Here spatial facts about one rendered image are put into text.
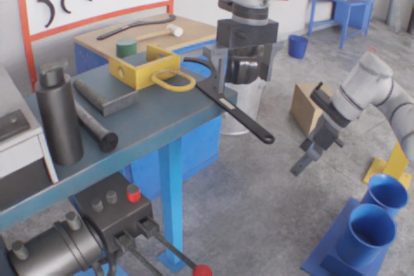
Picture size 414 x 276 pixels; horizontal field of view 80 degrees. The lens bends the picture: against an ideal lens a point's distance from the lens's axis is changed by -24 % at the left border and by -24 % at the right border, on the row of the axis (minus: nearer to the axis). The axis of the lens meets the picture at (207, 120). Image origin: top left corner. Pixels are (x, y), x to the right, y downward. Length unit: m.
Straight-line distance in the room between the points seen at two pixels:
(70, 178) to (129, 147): 0.15
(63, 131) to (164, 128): 0.24
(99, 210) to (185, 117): 0.31
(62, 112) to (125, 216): 0.22
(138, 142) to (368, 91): 0.52
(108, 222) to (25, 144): 0.21
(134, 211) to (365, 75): 0.56
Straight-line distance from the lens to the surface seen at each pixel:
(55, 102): 0.54
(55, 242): 0.58
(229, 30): 0.60
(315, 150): 0.72
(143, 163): 1.71
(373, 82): 0.71
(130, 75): 0.84
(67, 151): 0.60
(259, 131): 0.69
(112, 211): 0.58
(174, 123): 0.70
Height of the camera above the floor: 1.46
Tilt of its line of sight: 33 degrees down
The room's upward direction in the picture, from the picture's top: 4 degrees clockwise
